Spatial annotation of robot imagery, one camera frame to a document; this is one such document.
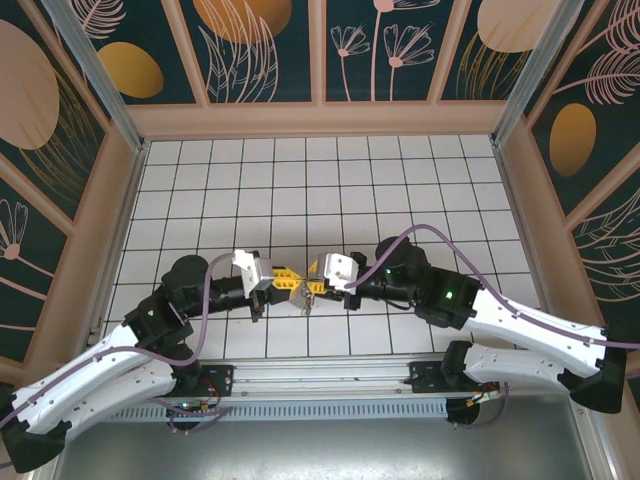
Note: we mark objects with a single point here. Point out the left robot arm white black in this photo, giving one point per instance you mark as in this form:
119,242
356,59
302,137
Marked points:
75,375

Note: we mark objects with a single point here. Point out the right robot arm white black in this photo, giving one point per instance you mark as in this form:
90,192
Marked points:
525,325

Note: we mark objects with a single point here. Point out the aluminium front mounting rail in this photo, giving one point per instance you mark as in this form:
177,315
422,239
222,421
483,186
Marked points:
320,377

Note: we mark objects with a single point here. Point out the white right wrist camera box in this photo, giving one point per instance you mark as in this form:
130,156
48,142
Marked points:
340,270

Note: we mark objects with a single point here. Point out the dark panel orange oval leaves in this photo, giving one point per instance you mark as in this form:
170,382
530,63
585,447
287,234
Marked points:
575,135

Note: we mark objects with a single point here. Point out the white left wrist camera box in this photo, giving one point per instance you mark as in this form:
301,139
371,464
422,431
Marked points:
255,272

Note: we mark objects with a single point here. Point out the dark panel orange oval feather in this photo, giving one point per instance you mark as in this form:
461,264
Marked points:
135,65

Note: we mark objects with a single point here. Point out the dark panel pale circle feather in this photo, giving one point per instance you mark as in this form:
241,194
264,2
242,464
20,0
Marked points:
500,30

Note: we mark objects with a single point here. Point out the dark panel pink leaf outlines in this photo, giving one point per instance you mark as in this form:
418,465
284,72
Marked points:
610,275

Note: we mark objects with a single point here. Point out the dark panel with pink flowers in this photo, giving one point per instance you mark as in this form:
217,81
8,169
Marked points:
390,50

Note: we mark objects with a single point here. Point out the aluminium corner post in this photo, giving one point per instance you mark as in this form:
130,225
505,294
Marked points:
535,75
100,80

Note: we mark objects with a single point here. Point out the aluminium table side rail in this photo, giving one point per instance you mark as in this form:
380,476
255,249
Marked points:
525,235
120,240

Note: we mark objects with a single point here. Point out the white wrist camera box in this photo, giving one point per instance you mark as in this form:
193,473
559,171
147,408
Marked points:
255,272
340,270

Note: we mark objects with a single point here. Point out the dark panel single pink flower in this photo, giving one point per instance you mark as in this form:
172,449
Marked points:
25,260

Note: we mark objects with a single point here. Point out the grey metal sheet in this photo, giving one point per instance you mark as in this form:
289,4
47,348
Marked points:
320,450

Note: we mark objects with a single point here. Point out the dark panel pale disc gold lines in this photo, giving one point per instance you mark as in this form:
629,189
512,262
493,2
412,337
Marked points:
30,100

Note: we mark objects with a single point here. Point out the dark panel with orange circle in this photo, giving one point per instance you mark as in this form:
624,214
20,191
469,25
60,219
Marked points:
240,30

